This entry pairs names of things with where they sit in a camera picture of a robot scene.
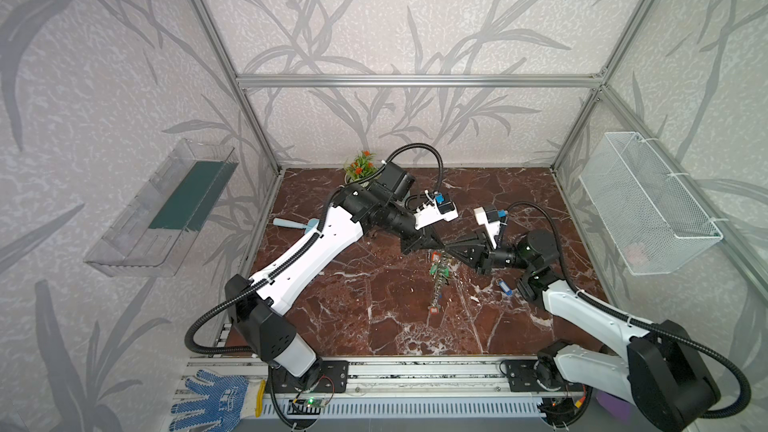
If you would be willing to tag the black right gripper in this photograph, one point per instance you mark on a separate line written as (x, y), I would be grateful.
(482, 255)

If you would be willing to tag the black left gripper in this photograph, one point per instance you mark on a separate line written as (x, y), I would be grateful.
(414, 237)

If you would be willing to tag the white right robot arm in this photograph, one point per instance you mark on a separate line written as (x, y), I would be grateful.
(670, 378)

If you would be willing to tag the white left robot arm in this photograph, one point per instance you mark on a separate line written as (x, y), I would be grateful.
(257, 305)

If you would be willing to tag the blue tagged key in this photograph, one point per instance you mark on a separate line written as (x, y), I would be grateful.
(507, 290)

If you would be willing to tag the potted artificial flower plant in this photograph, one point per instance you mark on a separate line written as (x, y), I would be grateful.
(360, 167)

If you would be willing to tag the light blue toy trowel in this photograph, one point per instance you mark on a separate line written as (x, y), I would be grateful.
(304, 227)

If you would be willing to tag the green circuit board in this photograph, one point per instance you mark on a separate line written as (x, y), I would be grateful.
(310, 405)

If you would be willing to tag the blue dotted work glove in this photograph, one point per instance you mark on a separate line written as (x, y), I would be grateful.
(218, 404)

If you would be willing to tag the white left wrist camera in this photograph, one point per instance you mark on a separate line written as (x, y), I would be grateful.
(436, 207)

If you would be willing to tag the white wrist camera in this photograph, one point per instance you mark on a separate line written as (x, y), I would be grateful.
(494, 222)
(436, 207)

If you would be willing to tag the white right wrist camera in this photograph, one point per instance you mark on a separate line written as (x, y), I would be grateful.
(494, 222)

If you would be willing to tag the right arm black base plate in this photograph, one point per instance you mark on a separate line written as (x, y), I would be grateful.
(534, 375)

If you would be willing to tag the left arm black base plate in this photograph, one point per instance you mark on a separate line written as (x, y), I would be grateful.
(326, 376)

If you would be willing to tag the white wire mesh basket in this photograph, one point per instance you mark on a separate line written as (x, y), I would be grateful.
(653, 219)

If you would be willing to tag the clear plastic wall tray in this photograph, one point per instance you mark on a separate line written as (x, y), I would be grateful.
(155, 232)

